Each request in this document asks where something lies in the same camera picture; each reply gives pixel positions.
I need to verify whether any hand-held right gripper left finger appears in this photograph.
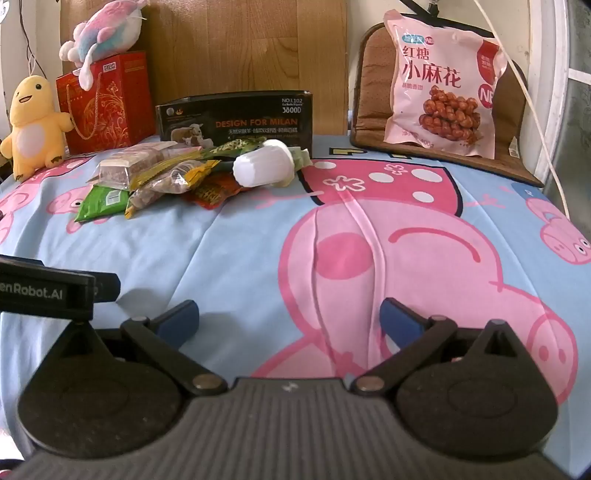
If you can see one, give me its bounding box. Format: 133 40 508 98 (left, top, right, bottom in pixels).
60 299 229 396

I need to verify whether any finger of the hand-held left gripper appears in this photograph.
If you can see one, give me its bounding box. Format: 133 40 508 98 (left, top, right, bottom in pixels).
91 272 120 304

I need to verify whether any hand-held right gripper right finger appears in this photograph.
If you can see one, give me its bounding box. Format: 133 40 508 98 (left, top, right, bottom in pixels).
352 298 525 394

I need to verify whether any green snack packet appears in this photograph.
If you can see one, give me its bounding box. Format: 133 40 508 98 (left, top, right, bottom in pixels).
74 185 132 223

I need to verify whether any yellow snack packet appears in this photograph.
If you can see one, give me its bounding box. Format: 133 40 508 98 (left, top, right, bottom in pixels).
124 187 167 219
131 159 221 195

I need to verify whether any light green leaf-print packet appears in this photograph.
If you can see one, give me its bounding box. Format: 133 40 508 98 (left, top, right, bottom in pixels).
203 137 262 162
286 147 311 172

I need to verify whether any black cardboard box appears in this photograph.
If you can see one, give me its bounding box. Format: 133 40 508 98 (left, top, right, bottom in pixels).
156 91 315 160

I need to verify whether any long pink wrapped snack pack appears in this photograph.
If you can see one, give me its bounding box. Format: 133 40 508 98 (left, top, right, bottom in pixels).
95 141 185 190

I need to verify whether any orange-red snack packet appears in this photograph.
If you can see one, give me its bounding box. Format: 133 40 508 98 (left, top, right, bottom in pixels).
184 178 245 210

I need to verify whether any yellow plush toy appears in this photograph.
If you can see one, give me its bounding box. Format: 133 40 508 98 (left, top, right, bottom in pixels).
0 75 75 181

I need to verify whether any white plastic bottle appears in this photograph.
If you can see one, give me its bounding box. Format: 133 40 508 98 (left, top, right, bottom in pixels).
232 141 296 189

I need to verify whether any red gift bag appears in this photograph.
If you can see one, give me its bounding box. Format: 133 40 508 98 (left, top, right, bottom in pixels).
56 52 157 155

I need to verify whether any brown seat cushion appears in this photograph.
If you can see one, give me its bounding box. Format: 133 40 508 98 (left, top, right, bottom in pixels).
348 21 546 188

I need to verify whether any large pink snack bag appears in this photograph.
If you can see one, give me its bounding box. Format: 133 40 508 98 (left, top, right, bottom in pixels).
383 8 509 158

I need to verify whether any pink and blue plush fish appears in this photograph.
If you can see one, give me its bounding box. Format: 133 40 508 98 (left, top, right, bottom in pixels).
60 0 149 90

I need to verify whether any wooden headboard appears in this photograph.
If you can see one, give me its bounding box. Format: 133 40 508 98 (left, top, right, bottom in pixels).
59 0 348 139

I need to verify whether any white cable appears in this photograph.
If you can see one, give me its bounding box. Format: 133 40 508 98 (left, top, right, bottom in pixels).
475 0 571 217

